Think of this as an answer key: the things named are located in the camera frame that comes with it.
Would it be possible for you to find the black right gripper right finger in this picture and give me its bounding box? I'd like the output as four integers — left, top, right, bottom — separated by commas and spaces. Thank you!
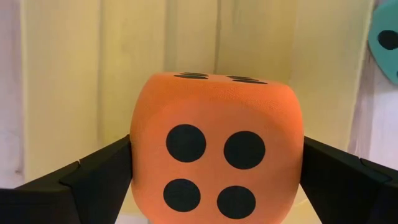
299, 136, 398, 224

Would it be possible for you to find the orange foam die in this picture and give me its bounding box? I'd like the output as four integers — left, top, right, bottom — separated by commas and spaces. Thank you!
129, 72, 305, 224

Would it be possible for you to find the yellow translucent plastic bin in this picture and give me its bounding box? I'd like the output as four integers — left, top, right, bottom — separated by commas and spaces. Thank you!
18, 0, 376, 224

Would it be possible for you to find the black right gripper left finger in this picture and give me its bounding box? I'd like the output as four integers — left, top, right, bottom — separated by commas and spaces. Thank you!
0, 134, 134, 224

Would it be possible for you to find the teal foam die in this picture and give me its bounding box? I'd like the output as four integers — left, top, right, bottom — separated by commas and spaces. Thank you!
368, 0, 398, 86

